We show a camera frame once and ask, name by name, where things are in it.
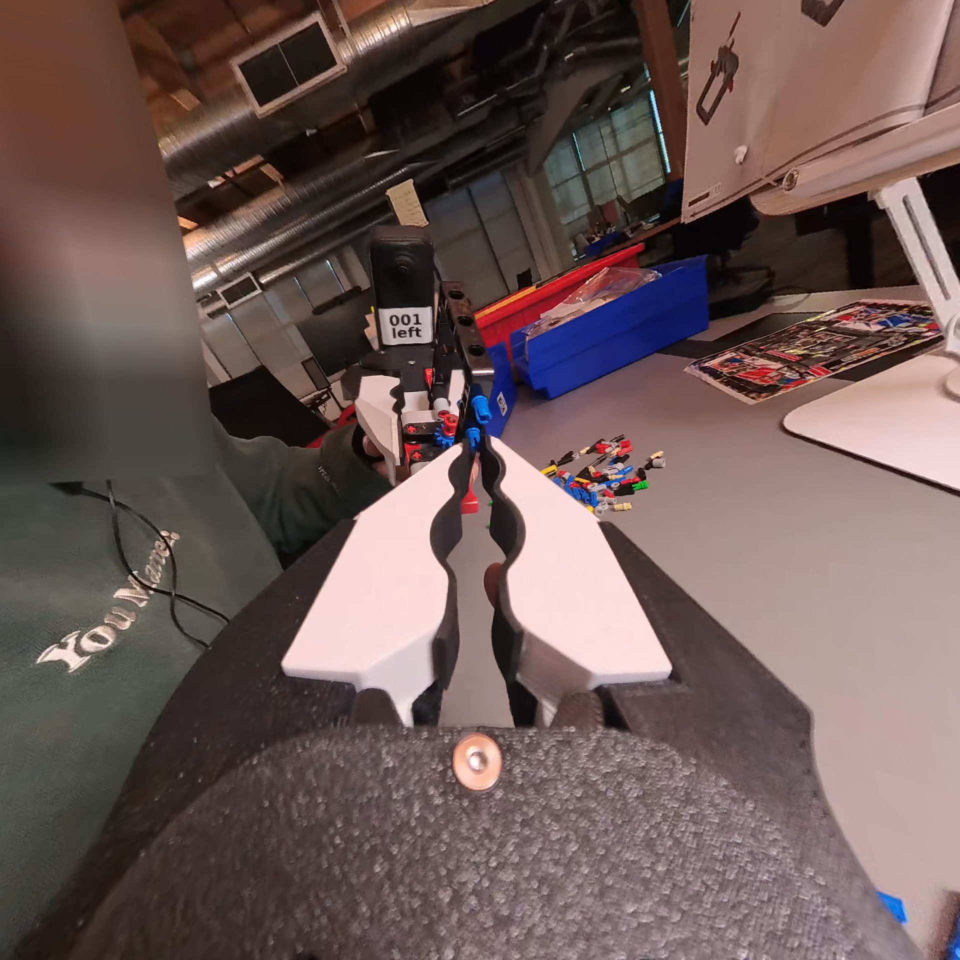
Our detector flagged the lego instruction booklet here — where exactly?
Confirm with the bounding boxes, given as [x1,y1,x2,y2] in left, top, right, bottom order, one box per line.
[684,300,945,406]
[681,0,960,222]

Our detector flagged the silver air duct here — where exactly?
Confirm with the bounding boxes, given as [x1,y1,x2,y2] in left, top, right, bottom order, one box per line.
[161,0,526,294]

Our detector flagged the person's left forearm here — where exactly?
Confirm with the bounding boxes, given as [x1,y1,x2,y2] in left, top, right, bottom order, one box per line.
[213,420,391,560]

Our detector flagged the clear bags of parts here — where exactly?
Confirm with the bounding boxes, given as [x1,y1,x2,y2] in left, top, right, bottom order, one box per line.
[525,266,661,354]

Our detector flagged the person's left hand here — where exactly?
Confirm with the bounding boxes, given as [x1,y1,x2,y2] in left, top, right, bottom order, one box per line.
[351,423,399,486]

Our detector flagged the red plastic bin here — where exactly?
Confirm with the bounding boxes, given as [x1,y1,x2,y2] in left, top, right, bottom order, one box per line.
[474,243,646,346]

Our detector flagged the black lego frame assembly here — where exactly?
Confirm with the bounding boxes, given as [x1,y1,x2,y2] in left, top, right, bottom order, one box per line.
[397,281,496,519]

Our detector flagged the black chair back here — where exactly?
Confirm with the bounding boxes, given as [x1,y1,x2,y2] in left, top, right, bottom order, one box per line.
[208,367,331,447]

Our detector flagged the black wall monitor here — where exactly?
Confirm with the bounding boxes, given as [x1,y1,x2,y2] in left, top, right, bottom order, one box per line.
[296,288,376,376]

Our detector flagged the pile of small lego pieces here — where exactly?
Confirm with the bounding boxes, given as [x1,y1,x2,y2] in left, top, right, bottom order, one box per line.
[541,433,667,519]

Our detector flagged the blue plastic bin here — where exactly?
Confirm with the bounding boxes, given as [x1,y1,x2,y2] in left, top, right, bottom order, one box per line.
[510,255,710,400]
[486,341,519,440]

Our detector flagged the white ceiling vent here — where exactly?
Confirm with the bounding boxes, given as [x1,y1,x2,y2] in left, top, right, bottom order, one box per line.
[228,15,348,117]

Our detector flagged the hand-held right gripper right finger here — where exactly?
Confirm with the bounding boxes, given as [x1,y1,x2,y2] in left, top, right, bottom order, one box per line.
[480,437,674,725]

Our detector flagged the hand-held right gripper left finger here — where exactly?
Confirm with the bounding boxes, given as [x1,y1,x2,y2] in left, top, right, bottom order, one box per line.
[281,442,463,725]

